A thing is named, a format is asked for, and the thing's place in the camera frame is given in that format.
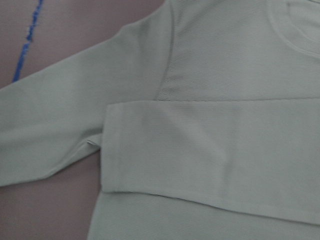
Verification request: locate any olive green long-sleeve shirt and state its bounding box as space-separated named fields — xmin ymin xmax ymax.
xmin=0 ymin=0 xmax=320 ymax=240

